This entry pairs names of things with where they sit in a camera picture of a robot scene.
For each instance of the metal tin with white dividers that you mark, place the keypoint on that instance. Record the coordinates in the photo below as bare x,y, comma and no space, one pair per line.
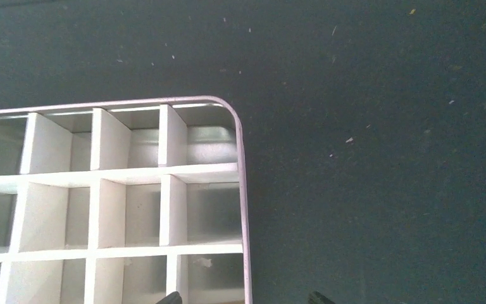
124,202

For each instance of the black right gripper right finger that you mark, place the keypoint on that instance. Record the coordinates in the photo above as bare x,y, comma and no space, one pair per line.
316,297

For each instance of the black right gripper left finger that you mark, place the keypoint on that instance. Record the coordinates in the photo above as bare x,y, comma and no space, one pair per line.
172,298

